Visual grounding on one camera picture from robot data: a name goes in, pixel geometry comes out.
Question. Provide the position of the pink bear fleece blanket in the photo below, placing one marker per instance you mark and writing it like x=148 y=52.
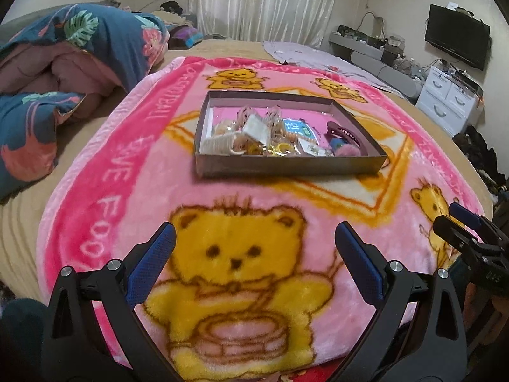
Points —
x=138 y=171

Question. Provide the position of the black television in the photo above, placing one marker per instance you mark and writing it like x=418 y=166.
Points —
x=459 y=35

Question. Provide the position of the small blue square box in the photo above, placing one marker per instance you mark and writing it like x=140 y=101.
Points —
x=336 y=143

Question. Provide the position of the purple blue pillow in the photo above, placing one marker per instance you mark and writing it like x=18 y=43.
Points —
x=183 y=36

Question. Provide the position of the white curtain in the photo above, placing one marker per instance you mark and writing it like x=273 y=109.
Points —
x=300 y=21

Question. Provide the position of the lilac sheet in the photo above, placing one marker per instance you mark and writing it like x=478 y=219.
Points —
x=304 y=56

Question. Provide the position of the grey bed footboard shelf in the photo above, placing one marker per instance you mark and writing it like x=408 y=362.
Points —
x=368 y=54

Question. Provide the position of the pink dotted bow clip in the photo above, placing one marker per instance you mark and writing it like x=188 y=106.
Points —
x=271 y=116

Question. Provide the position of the white earring card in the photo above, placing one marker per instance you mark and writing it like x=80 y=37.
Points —
x=310 y=148

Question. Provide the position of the white drawer cabinet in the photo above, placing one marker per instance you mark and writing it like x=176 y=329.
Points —
x=448 y=103

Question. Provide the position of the dark red hair clip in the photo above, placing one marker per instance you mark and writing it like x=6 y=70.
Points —
x=334 y=130

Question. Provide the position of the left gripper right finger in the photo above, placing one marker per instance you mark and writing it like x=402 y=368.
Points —
x=417 y=331

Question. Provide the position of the dark clothes pile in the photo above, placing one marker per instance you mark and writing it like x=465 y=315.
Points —
x=482 y=158

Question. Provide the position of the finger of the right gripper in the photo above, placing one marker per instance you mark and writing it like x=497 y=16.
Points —
x=451 y=232
x=465 y=216

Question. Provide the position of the pink pompom hair clip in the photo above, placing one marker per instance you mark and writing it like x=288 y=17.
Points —
x=347 y=150

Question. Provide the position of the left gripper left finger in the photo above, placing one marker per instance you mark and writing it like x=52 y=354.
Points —
x=92 y=331

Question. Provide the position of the white pink claw clip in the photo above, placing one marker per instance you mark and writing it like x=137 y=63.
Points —
x=233 y=143

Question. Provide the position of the yellow hoop earrings bag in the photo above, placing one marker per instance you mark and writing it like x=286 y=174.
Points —
x=278 y=148

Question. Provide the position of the brown cardboard box tray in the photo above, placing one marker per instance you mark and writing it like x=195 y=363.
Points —
x=255 y=133

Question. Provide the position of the blue floral quilt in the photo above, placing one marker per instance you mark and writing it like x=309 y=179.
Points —
x=60 y=68

